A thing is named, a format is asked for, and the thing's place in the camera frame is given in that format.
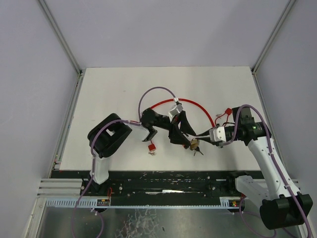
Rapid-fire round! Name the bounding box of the brass padlock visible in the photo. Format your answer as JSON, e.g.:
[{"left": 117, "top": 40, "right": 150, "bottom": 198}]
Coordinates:
[{"left": 189, "top": 138, "right": 200, "bottom": 151}]

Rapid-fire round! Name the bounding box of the red padlock with thin cable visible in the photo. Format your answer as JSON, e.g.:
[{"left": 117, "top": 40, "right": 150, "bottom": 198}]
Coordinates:
[{"left": 214, "top": 108, "right": 234, "bottom": 126}]

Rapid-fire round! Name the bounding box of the thick red cable lock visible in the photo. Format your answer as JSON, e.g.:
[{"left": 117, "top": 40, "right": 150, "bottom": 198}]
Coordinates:
[{"left": 151, "top": 98, "right": 215, "bottom": 127}]

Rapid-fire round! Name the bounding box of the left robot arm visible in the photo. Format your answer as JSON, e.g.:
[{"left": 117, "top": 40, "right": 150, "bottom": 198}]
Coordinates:
[{"left": 87, "top": 108, "right": 196, "bottom": 185}]

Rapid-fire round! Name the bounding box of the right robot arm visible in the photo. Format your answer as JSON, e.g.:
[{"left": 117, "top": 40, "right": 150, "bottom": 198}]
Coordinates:
[{"left": 195, "top": 104, "right": 313, "bottom": 236}]

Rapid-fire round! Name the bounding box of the small red padlock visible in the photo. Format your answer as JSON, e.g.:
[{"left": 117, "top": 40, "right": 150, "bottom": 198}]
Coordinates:
[{"left": 148, "top": 140, "right": 157, "bottom": 153}]

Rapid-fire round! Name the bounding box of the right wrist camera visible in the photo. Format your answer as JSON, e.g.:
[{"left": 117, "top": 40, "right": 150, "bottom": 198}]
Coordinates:
[{"left": 210, "top": 126, "right": 227, "bottom": 142}]

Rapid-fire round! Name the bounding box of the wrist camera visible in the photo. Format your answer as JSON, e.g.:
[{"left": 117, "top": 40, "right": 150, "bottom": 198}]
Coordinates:
[
  {"left": 210, "top": 126, "right": 227, "bottom": 142},
  {"left": 168, "top": 104, "right": 183, "bottom": 120}
]

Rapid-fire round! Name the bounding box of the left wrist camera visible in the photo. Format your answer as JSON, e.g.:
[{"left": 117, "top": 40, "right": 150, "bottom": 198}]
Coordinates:
[{"left": 168, "top": 104, "right": 183, "bottom": 120}]

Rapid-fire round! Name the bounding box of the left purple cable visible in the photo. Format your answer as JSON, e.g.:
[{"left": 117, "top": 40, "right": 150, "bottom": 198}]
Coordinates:
[{"left": 71, "top": 86, "right": 179, "bottom": 238}]

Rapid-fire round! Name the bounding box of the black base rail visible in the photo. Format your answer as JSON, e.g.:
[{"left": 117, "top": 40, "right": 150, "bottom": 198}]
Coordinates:
[{"left": 85, "top": 171, "right": 263, "bottom": 206}]

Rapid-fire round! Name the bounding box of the left aluminium frame post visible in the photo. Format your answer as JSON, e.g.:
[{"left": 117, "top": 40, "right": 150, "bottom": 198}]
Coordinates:
[{"left": 37, "top": 0, "right": 82, "bottom": 75}]

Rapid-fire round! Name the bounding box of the aluminium frame post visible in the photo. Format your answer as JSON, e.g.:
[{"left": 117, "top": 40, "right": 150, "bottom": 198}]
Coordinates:
[
  {"left": 37, "top": 0, "right": 82, "bottom": 75},
  {"left": 251, "top": 0, "right": 297, "bottom": 74}
]

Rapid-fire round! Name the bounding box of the right aluminium frame post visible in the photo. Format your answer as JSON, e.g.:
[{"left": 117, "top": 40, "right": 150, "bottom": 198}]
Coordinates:
[{"left": 251, "top": 0, "right": 297, "bottom": 74}]

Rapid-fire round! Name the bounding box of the white cable duct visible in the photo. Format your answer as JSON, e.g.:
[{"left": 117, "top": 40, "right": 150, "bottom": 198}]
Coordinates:
[{"left": 46, "top": 197, "right": 111, "bottom": 208}]

